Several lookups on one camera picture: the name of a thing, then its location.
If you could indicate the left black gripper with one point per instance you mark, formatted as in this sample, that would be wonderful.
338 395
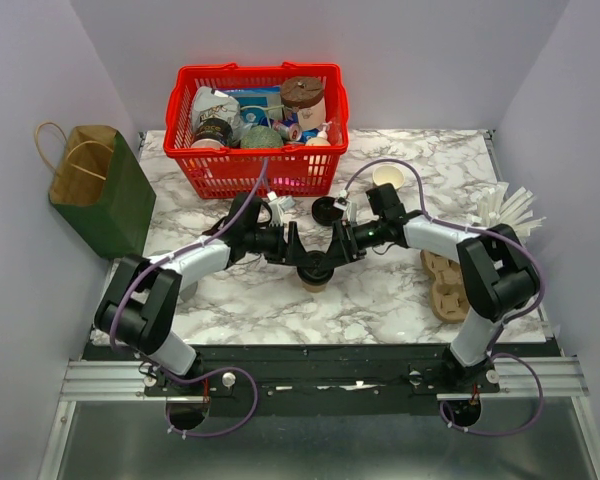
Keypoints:
293 250

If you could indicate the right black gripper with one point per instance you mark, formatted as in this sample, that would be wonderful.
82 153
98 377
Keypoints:
342 249

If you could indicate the red plastic shopping basket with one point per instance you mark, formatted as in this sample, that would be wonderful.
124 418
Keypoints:
292 170

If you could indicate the brown pulp cup carrier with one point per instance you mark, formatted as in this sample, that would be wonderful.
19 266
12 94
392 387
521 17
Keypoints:
447 296

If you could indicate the black cup lid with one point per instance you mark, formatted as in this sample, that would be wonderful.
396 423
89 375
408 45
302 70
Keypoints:
313 273

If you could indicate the brown paper coffee cup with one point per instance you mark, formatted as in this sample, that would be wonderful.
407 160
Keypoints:
314 287

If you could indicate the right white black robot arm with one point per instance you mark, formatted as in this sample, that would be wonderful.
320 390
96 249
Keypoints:
497 275

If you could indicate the grey cylinder under left arm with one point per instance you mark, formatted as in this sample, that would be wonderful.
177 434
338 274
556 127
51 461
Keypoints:
188 292

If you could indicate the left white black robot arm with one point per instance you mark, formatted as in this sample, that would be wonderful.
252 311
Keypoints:
139 304

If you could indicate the stack of black cup lids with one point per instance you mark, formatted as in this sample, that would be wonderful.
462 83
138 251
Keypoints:
323 211

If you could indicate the beige pump bottle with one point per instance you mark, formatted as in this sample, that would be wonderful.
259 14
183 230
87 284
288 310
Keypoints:
318 136

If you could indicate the red bull drink can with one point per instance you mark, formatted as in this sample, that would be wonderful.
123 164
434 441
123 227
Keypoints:
287 129

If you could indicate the green round sponge ball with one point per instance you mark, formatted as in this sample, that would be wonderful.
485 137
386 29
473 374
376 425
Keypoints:
261 137

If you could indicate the black label tub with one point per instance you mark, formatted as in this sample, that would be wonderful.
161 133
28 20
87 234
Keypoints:
213 133

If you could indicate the blue box in basket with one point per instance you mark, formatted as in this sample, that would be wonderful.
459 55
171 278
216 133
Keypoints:
258 105

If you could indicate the cork lid beige jar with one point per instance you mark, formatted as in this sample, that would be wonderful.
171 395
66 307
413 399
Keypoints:
303 100

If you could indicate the silver snack bag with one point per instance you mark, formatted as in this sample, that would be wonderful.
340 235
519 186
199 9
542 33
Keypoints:
211 103

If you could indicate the green kraft paper bag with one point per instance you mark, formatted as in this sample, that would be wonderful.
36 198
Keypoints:
100 190

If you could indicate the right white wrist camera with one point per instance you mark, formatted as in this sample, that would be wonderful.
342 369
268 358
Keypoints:
348 209

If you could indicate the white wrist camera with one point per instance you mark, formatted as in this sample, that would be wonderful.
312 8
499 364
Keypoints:
278 205
348 209

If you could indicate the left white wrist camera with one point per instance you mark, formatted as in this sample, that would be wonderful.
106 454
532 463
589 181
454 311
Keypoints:
278 205

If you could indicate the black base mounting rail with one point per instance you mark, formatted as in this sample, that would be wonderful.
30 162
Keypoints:
326 380

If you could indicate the aluminium frame rail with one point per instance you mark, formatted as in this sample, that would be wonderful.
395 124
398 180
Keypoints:
121 381

